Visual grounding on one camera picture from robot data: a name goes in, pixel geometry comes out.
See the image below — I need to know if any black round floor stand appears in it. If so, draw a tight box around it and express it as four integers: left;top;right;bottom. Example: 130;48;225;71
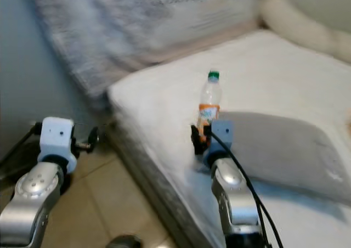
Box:
0;143;40;184

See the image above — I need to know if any grey little bear pillow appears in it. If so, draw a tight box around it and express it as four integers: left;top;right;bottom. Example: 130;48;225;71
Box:
219;111;351;206

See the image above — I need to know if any printed beige headboard cushion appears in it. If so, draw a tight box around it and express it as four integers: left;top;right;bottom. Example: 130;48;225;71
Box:
27;0;264;112

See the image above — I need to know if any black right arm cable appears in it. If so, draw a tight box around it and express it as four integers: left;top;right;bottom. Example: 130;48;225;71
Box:
208;130;285;248

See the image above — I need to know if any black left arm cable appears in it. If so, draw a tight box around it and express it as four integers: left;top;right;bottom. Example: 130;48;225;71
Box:
0;123;42;167

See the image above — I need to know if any clear bottle with green cap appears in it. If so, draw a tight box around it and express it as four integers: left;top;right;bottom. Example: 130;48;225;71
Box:
197;71;222;143

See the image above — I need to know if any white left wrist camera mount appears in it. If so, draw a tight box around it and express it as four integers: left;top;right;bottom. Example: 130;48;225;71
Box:
39;117;76;171

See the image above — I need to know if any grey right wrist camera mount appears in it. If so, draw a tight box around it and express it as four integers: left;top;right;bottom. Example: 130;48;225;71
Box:
203;120;234;168

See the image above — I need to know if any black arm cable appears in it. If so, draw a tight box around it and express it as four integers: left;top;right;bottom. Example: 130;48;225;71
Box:
208;130;285;248
0;123;42;167

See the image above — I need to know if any white quilted mattress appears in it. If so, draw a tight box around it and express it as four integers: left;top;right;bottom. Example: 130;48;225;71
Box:
109;30;351;248

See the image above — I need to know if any cream braided bolster pillow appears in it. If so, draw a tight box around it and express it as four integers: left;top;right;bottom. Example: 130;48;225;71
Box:
261;0;351;63

